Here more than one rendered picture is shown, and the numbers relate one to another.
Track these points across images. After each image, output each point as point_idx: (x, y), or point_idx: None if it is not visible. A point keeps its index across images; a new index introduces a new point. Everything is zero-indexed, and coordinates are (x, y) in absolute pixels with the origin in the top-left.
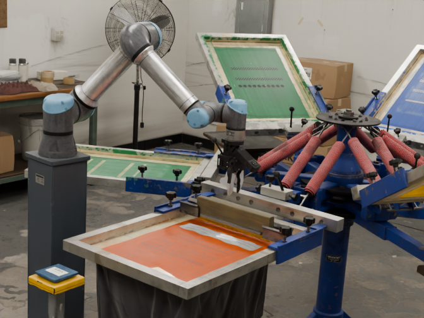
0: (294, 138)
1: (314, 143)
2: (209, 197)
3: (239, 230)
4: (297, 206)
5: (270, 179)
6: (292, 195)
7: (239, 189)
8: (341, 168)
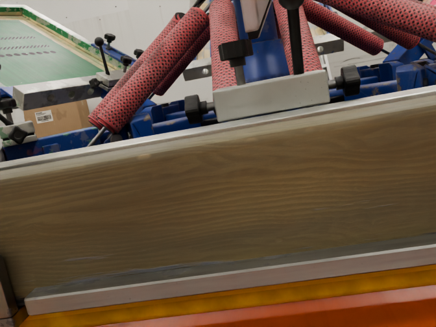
0: (152, 47)
1: (229, 9)
2: (53, 162)
3: (372, 281)
4: (403, 91)
5: (244, 49)
6: (346, 76)
7: (268, 1)
8: (278, 68)
